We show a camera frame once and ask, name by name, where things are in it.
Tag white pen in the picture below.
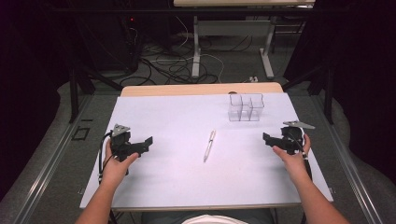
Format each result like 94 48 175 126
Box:
203 129 217 163

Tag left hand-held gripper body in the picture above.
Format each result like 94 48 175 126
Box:
109 123 142 163

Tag wooden table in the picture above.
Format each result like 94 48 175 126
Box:
79 81 334 213

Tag white table cover sheet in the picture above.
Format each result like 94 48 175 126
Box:
79 92 334 209

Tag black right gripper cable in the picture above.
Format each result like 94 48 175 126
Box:
287 132 314 182

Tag metal floor rail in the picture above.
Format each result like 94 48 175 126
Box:
11 94 95 224
311 94 385 224

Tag dark computer tower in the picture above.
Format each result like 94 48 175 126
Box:
92 14 142 75

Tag black metal stand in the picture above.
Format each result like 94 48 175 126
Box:
281 61 336 126
68 61 124 124

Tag person's left hand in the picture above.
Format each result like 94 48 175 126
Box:
101 138 140 189

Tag white floor cable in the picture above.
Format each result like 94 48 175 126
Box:
175 15 226 84

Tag clear plastic pen holder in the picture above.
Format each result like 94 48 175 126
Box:
227 92 265 122

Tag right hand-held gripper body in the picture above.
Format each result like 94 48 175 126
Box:
279 120 316 156

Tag desk with white legs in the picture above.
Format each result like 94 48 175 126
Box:
173 0 317 80

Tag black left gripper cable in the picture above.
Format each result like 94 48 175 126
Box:
97 132 115 185

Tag person's white shirt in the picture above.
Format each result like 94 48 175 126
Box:
181 214 250 224

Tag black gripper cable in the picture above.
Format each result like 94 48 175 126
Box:
287 132 314 182
97 132 115 185

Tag tangle of black floor cables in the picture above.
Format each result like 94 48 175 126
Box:
119 33 254 87

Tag person's right hand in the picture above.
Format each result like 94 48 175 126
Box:
272 133 313 187

